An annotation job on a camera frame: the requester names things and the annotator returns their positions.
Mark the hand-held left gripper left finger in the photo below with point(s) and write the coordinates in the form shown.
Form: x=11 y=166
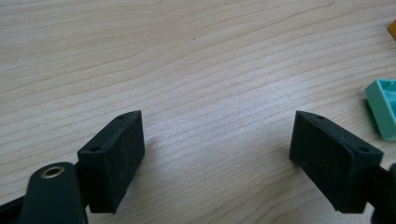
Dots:
x=115 y=161

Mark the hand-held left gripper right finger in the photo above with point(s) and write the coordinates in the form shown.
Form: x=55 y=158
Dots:
x=333 y=161

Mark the mint green toy brick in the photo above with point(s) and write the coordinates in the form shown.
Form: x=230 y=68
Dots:
x=381 y=109

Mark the orange toy block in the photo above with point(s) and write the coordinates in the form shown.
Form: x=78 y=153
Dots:
x=393 y=30

